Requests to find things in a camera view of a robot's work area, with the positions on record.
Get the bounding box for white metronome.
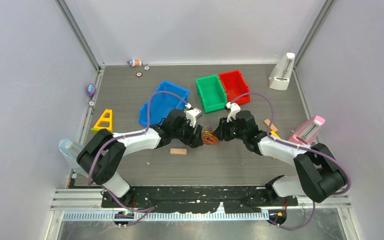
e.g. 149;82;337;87
269;52;296;91

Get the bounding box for red plastic bin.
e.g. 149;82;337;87
218;69;250;102

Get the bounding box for wooden block right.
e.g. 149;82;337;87
264;119;278;132

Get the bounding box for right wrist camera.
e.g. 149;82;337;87
225;102;241;123

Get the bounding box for wooden block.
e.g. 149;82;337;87
264;119;278;132
169;148;187;155

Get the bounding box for clear plastic bottle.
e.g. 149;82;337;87
58;138;88;177

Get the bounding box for coloured strings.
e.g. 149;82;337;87
201;125;219;146

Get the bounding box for purple round toy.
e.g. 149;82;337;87
86;83;97;97

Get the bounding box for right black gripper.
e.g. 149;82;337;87
213;115;247;142

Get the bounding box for pink metronome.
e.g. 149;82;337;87
288;115;326;145

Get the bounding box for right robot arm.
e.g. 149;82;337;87
213;110;349;205

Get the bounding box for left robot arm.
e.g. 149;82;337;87
76;108;203;207

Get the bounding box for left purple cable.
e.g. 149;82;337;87
86;90;193;228

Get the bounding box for blue plastic bin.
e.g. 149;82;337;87
138;80;190;127

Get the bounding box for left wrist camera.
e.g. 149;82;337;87
185;103;202;128

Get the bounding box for yellow triangle toy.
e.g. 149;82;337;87
270;130;280;139
90;109;113;133

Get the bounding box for green plastic bin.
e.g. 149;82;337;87
195;74;227;113

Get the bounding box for yellow triangle toy left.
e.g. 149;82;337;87
90;109;113;133

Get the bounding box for yellow triangle toy right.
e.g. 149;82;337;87
270;130;280;139

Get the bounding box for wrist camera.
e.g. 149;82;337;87
225;102;241;123
185;103;202;128

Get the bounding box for wooden block centre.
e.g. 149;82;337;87
169;148;187;155

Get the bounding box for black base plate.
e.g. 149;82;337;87
100;185;298;214

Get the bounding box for small figurine toy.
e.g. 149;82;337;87
126;59;142;67

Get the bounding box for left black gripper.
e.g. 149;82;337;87
171;117;203;148

